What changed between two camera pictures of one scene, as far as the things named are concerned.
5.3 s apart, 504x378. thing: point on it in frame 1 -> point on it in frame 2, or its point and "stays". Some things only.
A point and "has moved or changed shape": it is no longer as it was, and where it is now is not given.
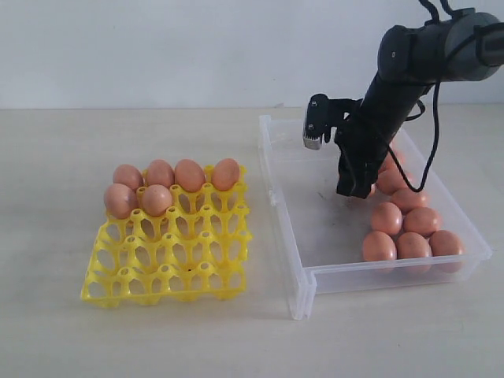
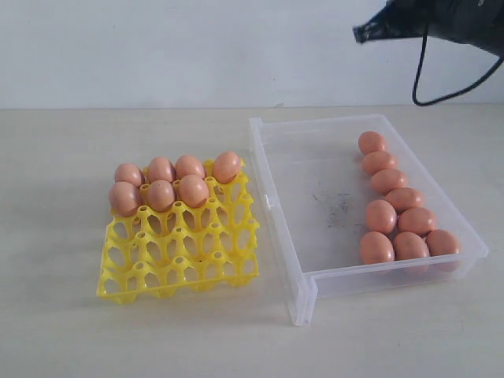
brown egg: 412,245 stays
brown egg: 372,190 -> 194,190
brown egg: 377,246 stays
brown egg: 120,201 has moved or changed shape
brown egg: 444,242 stays
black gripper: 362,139 -> 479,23
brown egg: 390,180 stays
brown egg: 128,175 stays
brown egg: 156,199 has moved or changed shape
